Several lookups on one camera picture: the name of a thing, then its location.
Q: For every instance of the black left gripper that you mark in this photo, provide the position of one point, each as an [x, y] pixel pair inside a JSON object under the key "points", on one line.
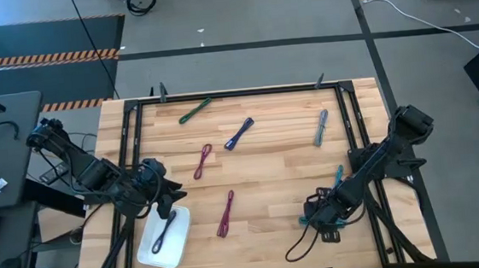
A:
{"points": [[149, 181]]}

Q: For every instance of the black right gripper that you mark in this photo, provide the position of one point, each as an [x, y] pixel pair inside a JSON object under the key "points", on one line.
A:
{"points": [[327, 208]]}

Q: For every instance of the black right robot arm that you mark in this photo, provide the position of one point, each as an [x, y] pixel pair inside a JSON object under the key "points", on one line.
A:
{"points": [[378, 157]]}

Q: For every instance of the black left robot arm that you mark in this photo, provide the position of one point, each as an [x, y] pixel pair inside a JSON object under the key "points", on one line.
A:
{"points": [[83, 167]]}

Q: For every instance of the black robot wiring loop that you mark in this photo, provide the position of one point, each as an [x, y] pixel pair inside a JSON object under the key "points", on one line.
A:
{"points": [[302, 249]]}

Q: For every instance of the white rectangular tray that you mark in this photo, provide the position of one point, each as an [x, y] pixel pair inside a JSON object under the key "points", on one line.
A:
{"points": [[175, 246]]}

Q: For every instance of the black flat handheld device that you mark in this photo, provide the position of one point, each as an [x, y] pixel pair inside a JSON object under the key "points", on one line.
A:
{"points": [[54, 173]]}

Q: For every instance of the black side desk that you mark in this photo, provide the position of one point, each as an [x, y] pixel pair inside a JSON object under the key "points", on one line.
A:
{"points": [[6, 161]]}

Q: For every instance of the black hazard-striped floor mat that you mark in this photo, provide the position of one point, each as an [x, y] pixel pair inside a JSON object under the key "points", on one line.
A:
{"points": [[43, 38]]}

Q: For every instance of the black aluminium table frame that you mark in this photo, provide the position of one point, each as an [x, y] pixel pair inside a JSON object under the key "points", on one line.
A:
{"points": [[236, 93]]}

